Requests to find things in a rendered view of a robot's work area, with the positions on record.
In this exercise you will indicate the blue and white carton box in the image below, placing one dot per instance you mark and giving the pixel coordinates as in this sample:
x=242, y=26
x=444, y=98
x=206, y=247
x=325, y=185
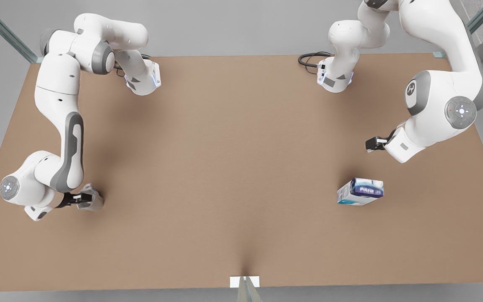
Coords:
x=361, y=192

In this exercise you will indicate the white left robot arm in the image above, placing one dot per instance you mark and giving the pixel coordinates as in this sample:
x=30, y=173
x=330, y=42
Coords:
x=442, y=92

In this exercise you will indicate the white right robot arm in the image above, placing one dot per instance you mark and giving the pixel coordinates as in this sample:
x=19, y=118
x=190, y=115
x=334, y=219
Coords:
x=57, y=100

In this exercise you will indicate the silver frame post with white foot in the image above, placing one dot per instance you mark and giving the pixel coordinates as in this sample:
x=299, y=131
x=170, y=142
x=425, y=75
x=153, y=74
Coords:
x=247, y=289

